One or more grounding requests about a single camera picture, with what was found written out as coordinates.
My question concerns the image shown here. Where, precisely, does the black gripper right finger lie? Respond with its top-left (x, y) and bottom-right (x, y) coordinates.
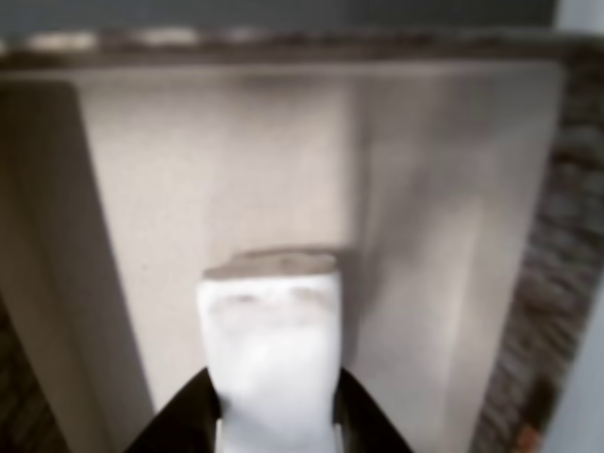
top-left (332, 367), bottom-right (416, 453)

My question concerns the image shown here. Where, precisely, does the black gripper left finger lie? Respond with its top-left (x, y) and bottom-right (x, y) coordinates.
top-left (126, 367), bottom-right (224, 453)

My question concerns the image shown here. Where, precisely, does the white rectangular block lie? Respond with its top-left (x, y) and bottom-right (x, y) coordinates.
top-left (195, 249), bottom-right (344, 453)

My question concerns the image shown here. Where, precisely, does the open printed cardboard box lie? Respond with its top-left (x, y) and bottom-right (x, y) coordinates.
top-left (0, 27), bottom-right (604, 453)

